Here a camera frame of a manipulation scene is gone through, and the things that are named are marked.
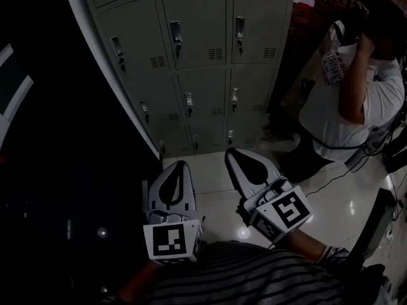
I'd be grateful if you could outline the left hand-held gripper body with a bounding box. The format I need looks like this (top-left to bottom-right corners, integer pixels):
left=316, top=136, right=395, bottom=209
left=142, top=208, right=206, bottom=265

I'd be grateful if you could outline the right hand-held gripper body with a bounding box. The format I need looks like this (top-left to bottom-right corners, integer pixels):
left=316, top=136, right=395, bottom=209
left=236, top=175, right=315, bottom=245

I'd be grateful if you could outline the grey locker door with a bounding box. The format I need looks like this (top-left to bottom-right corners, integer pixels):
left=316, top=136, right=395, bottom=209
left=62, top=0, right=161, bottom=161

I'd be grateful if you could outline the person's right forearm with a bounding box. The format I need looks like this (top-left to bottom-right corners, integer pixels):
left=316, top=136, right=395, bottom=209
left=279, top=229, right=330, bottom=265

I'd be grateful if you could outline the person's left forearm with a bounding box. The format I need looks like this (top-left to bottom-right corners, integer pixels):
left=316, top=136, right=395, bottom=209
left=117, top=261, right=166, bottom=300

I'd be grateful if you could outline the grey metal locker cabinet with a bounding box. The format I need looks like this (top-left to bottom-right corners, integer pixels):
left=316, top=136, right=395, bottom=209
left=79, top=0, right=297, bottom=159

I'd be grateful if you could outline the person's striped shirt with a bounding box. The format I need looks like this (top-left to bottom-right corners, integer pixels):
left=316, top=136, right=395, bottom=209
left=101, top=240, right=385, bottom=305

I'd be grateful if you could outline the black floor cable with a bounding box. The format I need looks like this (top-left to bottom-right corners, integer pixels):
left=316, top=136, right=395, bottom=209
left=304, top=166, right=362, bottom=197

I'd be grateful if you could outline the black cable bundle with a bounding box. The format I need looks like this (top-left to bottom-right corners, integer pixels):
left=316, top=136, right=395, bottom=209
left=362, top=106, right=407, bottom=174

